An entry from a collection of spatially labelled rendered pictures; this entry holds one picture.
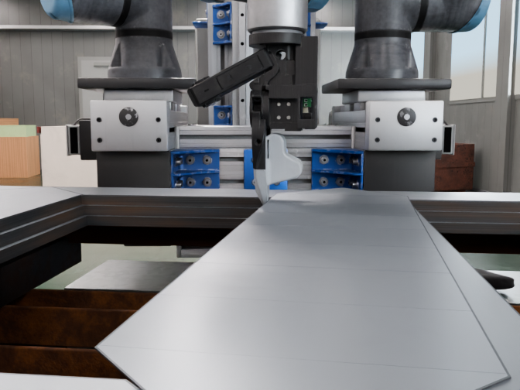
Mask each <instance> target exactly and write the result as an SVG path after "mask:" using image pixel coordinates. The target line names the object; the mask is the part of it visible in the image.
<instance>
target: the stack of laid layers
mask: <svg viewBox="0 0 520 390"><path fill-rule="evenodd" d="M410 201H411V203H412V205H413V206H414V208H415V210H416V212H417V214H418V215H419V217H420V219H421V221H422V222H423V224H424V226H425V227H426V230H427V231H428V232H429V235H430V237H431V238H432V240H433V242H434V243H435V245H436V247H437V248H438V250H439V252H440V254H441V255H442V257H443V259H444V261H445V263H446V264H447V266H448V268H449V270H450V271H451V273H452V274H453V277H454V278H455V279H456V281H457V284H458V285H459V287H460V289H461V290H462V292H463V294H464V295H465V297H466V299H467V301H468V303H469V304H470V306H471V308H472V310H473V311H474V313H475V315H476V316H477V318H478V320H479V321H480V323H481V326H482V327H483V328H484V331H485V332H486V334H487V336H488V337H489V339H490V341H491V343H492V344H493V346H494V348H495V350H496V351H497V352H498V355H499V357H500V358H501V360H502V362H503V363H504V365H505V367H506V368H507V370H508V372H509V374H510V375H511V378H510V379H508V380H507V381H503V382H502V383H499V384H497V385H494V386H492V387H490V388H487V389H485V390H520V314H519V313H518V312H517V311H516V310H515V309H514V308H513V307H512V306H511V304H510V303H509V302H508V301H507V300H506V299H505V298H504V297H503V296H502V295H501V294H500V293H499V292H498V291H497V290H496V289H495V288H494V287H493V286H492V285H491V284H490V283H489V282H488V281H487V280H486V279H485V278H484V277H483V276H482V275H481V274H480V273H479V272H478V271H477V270H476V269H475V268H474V267H473V266H472V265H471V264H470V263H469V262H468V261H467V260H466V259H465V258H464V257H463V256H462V255H461V254H460V253H459V252H458V251H457V250H456V249H455V248H454V247H453V246H452V245H451V243H449V242H448V240H446V239H445V237H444V236H442V235H441V233H454V234H520V202H502V201H452V200H410ZM261 206H262V202H261V201H260V199H259V198H248V197H147V196H97V195H80V196H78V197H73V198H70V199H67V200H63V201H60V202H57V203H54V204H50V205H47V206H45V207H40V208H37V209H35V210H30V211H27V212H24V213H21V214H17V215H14V216H11V217H7V218H4V219H1V220H0V264H1V263H3V262H6V261H8V260H10V259H12V258H15V257H17V256H19V255H22V254H24V253H26V252H28V251H31V250H33V249H35V248H38V247H40V246H42V245H44V244H47V243H49V242H51V241H54V240H56V239H58V238H61V237H63V236H65V235H67V234H69V233H72V232H74V231H76V230H79V229H81V228H84V227H86V226H88V225H91V226H127V227H164V228H236V227H237V226H238V225H240V224H241V223H242V222H243V221H245V220H246V219H247V218H248V217H250V216H251V215H252V214H253V213H254V212H256V210H257V209H259V208H260V207H261Z"/></svg>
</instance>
